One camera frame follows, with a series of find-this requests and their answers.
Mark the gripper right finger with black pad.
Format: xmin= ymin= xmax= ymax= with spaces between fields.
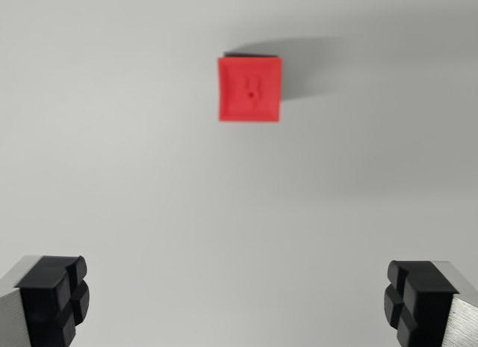
xmin=383 ymin=260 xmax=478 ymax=347

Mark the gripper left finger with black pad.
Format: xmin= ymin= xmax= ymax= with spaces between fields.
xmin=0 ymin=254 xmax=91 ymax=347

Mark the red cube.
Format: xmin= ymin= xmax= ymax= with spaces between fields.
xmin=217 ymin=55 xmax=282 ymax=123

